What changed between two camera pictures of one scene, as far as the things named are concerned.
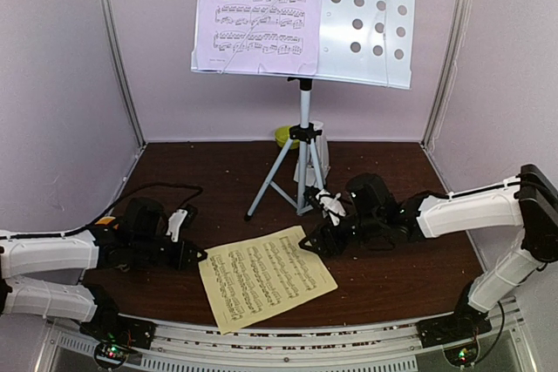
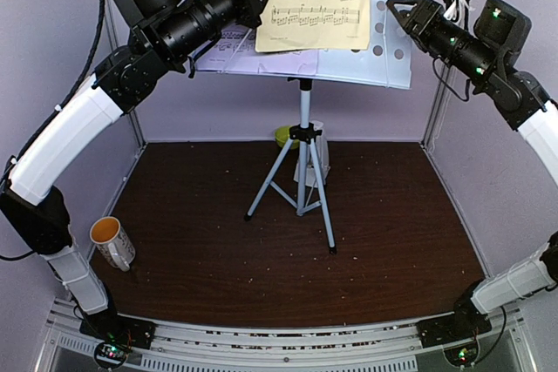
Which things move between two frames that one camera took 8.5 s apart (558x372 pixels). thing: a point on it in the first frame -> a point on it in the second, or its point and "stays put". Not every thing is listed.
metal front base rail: [220, 348] stays put
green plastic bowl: [282, 136] stays put
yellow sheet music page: [249, 280] -> [322, 2]
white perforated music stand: [368, 32] stays put
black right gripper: [322, 236] -> [426, 10]
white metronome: [322, 154] stays put
